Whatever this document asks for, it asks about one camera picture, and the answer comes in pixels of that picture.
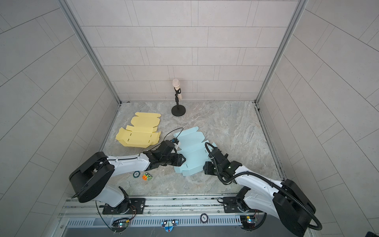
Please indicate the round black badge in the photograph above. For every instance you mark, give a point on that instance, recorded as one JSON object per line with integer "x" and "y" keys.
{"x": 204, "y": 218}

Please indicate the aluminium mounting rail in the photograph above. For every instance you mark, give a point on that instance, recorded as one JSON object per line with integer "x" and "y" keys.
{"x": 168, "y": 206}

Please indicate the blue sticker marker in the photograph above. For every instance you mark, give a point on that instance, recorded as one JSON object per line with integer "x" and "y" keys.
{"x": 168, "y": 225}

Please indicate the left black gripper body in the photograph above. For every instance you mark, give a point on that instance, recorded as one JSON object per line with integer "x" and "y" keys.
{"x": 170, "y": 160}

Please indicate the right circuit board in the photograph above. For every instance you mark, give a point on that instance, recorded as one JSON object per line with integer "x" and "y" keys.
{"x": 248, "y": 222}

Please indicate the beige microphone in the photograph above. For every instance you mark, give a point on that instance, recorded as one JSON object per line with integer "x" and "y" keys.
{"x": 176, "y": 85}

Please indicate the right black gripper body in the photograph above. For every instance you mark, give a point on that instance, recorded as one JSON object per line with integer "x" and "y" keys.
{"x": 209, "y": 169}

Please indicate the left circuit board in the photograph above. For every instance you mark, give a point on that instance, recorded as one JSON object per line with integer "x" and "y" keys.
{"x": 121, "y": 223}

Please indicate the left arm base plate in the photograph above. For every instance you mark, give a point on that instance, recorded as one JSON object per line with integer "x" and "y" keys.
{"x": 133, "y": 206}

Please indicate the yellow paper box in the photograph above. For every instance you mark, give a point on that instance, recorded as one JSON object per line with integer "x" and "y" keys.
{"x": 143, "y": 131}

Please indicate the orange green small toy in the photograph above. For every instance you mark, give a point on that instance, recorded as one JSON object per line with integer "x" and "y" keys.
{"x": 147, "y": 176}

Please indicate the circuit board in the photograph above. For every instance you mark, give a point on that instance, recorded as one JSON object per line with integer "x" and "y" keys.
{"x": 121, "y": 223}
{"x": 248, "y": 222}

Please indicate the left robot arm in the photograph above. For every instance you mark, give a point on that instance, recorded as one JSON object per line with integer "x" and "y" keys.
{"x": 90, "y": 179}

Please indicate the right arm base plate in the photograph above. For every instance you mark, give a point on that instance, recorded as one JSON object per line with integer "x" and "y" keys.
{"x": 235, "y": 205}

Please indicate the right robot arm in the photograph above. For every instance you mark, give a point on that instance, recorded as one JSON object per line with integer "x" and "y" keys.
{"x": 281, "y": 199}

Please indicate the light blue paper box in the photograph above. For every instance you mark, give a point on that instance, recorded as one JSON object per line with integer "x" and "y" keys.
{"x": 192, "y": 147}

